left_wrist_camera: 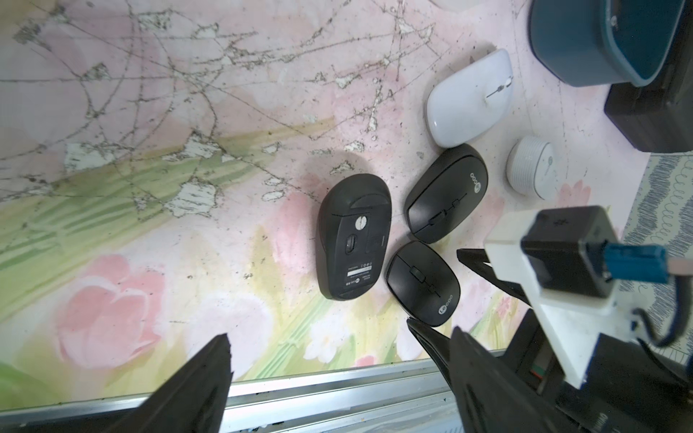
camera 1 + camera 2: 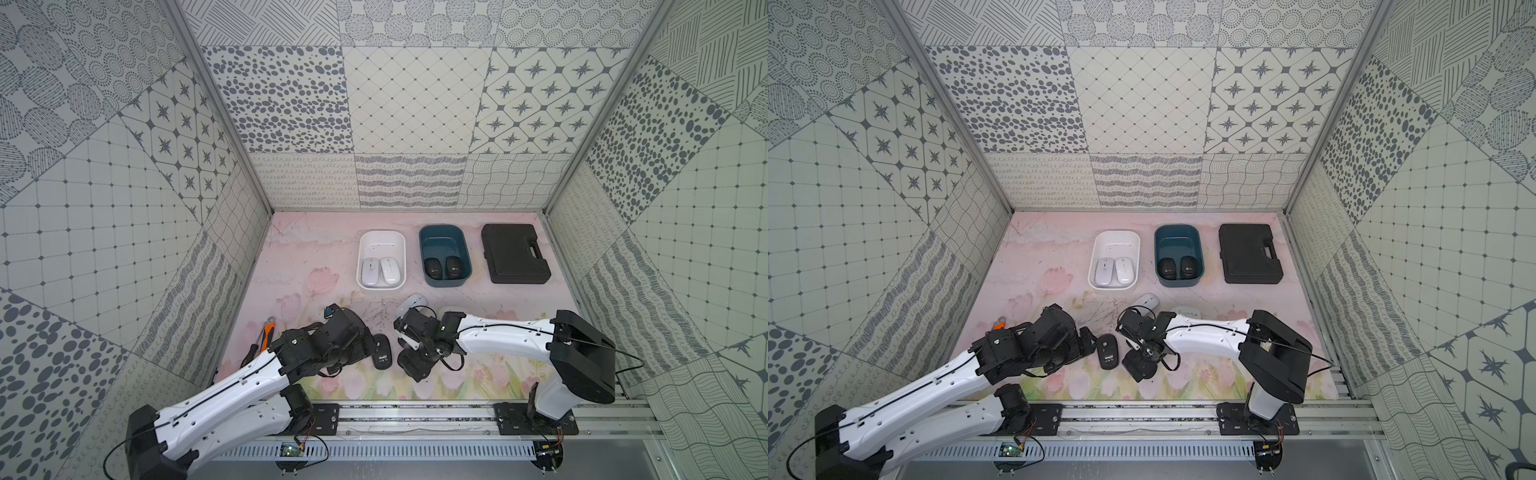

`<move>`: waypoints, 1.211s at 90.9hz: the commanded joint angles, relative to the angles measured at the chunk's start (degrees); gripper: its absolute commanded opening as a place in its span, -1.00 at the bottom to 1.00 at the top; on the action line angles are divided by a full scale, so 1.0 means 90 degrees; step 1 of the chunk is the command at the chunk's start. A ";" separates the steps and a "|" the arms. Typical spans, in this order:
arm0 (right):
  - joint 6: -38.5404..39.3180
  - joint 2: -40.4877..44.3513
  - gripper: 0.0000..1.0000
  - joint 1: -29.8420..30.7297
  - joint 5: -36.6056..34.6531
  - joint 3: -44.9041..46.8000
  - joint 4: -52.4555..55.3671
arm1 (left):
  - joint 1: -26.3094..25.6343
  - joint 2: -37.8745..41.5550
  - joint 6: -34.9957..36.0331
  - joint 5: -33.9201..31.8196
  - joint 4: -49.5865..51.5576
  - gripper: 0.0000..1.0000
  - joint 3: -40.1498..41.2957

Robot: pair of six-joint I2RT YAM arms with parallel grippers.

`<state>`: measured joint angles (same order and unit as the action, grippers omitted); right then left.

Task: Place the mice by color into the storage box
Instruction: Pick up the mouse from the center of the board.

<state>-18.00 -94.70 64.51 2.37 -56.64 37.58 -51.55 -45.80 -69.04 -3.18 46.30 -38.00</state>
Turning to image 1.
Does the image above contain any black mouse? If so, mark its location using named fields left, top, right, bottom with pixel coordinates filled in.
left=386, top=241, right=460, bottom=328
left=316, top=173, right=393, bottom=301
left=404, top=144, right=488, bottom=244

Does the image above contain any black plastic tool case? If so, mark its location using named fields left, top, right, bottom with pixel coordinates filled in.
left=604, top=1, right=692, bottom=153

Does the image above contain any white oval mouse right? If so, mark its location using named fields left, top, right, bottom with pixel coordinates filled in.
left=506, top=135, right=559, bottom=201

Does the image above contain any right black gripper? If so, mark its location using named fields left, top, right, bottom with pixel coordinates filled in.
left=406, top=248, right=692, bottom=432

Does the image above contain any teal storage box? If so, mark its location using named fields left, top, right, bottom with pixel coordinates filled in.
left=529, top=0, right=686, bottom=88

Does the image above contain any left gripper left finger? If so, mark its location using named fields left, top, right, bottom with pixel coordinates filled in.
left=108, top=334, right=233, bottom=432

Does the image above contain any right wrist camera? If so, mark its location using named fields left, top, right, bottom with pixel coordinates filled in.
left=484, top=206, right=671, bottom=387

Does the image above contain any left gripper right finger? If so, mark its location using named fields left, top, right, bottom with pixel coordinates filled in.
left=449, top=328, right=563, bottom=432

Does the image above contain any white slim mouse angled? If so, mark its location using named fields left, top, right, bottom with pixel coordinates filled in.
left=426, top=49, right=514, bottom=148

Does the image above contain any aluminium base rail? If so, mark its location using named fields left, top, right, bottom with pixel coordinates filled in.
left=1, top=359, right=464, bottom=432

